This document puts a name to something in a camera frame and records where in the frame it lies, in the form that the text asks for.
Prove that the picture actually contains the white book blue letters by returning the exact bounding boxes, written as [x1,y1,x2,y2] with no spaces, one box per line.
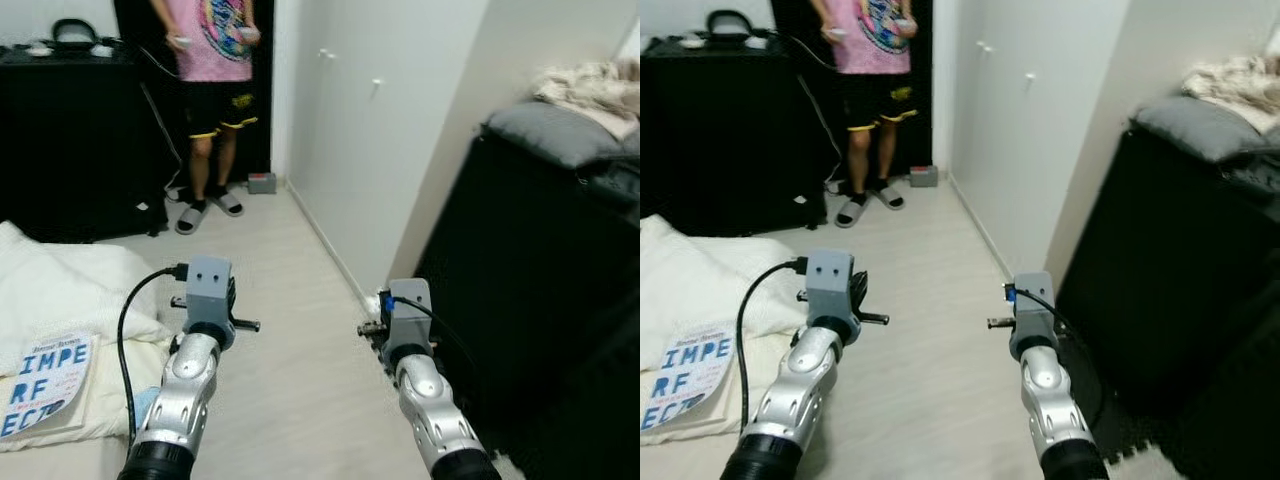
[0,330,96,441]
[642,322,737,433]

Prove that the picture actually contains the black foam floor mat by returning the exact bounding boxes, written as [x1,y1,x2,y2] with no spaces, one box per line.
[470,395,641,480]
[1085,395,1280,480]

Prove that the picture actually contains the black chest of drawers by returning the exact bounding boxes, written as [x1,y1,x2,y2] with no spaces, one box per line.
[415,120,641,441]
[1055,118,1280,421]

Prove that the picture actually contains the black storage cabinet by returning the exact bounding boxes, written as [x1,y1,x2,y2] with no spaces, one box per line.
[0,45,186,243]
[640,38,836,238]

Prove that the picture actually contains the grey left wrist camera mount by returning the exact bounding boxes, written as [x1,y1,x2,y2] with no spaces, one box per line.
[805,250,855,322]
[186,256,235,327]

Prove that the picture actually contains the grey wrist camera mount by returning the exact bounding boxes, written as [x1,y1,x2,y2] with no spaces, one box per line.
[1011,271,1058,342]
[805,250,855,322]
[186,256,235,327]
[386,279,434,347]

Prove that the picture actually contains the beige blanket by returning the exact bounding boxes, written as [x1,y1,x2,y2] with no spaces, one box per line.
[530,58,641,141]
[1180,55,1280,136]

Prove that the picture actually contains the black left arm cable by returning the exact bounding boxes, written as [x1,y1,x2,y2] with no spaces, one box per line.
[116,263,191,447]
[736,257,809,433]

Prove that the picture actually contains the person in pink shirt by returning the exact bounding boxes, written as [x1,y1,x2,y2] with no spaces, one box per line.
[808,0,919,206]
[150,0,263,216]

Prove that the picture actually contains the black handbag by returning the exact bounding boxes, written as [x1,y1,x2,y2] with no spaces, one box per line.
[50,18,99,53]
[705,10,756,46]

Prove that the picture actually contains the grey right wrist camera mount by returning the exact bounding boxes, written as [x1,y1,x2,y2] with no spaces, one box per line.
[1011,271,1058,342]
[386,279,434,347]

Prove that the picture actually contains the white wardrobe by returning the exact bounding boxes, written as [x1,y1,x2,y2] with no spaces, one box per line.
[930,0,1151,281]
[272,0,493,299]

